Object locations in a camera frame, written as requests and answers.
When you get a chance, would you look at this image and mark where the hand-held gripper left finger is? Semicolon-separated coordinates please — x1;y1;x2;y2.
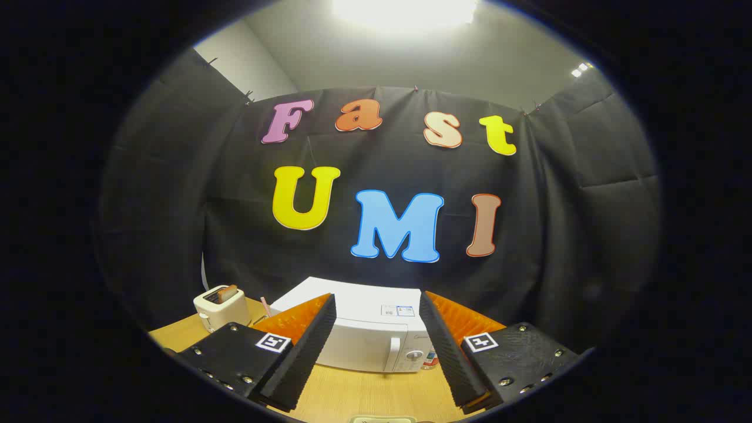
176;293;337;412

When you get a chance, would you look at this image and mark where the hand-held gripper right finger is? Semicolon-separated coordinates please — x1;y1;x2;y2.
418;290;579;415

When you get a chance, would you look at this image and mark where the white microwave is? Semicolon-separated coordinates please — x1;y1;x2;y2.
269;277;441;374

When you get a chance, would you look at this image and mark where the white toaster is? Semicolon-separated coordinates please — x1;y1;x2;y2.
193;285;252;333

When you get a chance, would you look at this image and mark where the ceiling light panel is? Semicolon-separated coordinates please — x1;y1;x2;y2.
332;0;479;30

